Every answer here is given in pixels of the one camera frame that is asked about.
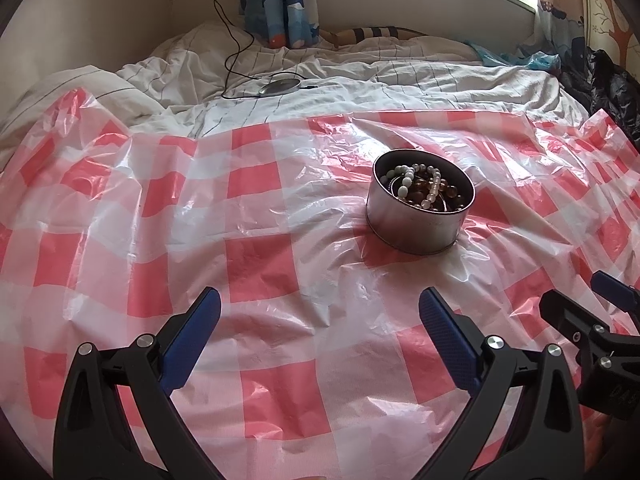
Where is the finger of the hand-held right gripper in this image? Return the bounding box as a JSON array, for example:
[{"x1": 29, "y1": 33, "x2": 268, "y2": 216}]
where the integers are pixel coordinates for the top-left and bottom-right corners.
[
  {"x1": 590, "y1": 270, "x2": 640, "y2": 322},
  {"x1": 540, "y1": 288, "x2": 608, "y2": 348}
]

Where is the white striped duvet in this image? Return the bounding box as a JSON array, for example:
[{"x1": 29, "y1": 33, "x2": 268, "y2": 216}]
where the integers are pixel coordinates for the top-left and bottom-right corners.
[{"x1": 0, "y1": 20, "x2": 592, "y2": 171}]

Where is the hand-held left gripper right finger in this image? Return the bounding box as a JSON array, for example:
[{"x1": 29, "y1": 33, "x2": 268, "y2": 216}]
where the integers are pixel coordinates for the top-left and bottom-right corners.
[{"x1": 419, "y1": 287, "x2": 586, "y2": 480}]

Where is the red checkered plastic sheet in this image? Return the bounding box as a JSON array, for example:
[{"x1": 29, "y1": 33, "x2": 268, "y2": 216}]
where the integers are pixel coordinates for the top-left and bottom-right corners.
[{"x1": 0, "y1": 87, "x2": 640, "y2": 480}]

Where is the pale bead bracelet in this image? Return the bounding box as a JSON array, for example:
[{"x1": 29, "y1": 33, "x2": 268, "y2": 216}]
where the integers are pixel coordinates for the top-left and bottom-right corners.
[{"x1": 380, "y1": 162, "x2": 447, "y2": 211}]

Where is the blue printed curtain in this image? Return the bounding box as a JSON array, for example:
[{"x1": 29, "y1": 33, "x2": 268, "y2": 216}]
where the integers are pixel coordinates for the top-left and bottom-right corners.
[{"x1": 240, "y1": 0, "x2": 321, "y2": 51}]

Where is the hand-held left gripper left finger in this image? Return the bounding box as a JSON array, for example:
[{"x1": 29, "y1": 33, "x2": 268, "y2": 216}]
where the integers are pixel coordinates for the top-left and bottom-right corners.
[{"x1": 52, "y1": 287, "x2": 222, "y2": 480}]

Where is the black cable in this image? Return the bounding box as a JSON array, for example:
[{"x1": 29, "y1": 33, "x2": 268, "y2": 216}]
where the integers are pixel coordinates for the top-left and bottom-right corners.
[{"x1": 207, "y1": 0, "x2": 318, "y2": 101}]

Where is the black jacket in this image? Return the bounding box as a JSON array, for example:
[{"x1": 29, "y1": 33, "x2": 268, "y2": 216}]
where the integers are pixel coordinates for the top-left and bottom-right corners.
[{"x1": 560, "y1": 47, "x2": 640, "y2": 147}]

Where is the amber bead bracelet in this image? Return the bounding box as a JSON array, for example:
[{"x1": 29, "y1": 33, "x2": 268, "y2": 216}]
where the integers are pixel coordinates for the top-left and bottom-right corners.
[{"x1": 400, "y1": 166, "x2": 473, "y2": 214}]

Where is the round metal tin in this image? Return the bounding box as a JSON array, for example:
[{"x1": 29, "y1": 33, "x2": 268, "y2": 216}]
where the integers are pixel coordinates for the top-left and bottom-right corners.
[{"x1": 365, "y1": 148, "x2": 476, "y2": 256}]

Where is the blue plastic bag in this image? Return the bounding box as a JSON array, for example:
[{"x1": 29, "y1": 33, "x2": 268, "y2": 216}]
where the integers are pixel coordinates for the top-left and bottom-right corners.
[{"x1": 465, "y1": 40, "x2": 562, "y2": 72}]

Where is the round grey device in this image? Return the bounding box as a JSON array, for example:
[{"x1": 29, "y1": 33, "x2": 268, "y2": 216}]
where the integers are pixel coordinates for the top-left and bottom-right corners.
[{"x1": 257, "y1": 76, "x2": 304, "y2": 97}]

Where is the tree printed wardrobe panel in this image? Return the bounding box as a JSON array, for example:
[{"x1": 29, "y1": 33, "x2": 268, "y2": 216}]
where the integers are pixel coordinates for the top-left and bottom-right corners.
[{"x1": 582, "y1": 0, "x2": 640, "y2": 61}]

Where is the pale printed curtain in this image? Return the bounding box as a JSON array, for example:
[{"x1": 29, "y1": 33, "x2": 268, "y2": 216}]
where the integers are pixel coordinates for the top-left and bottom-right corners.
[{"x1": 535, "y1": 0, "x2": 587, "y2": 57}]

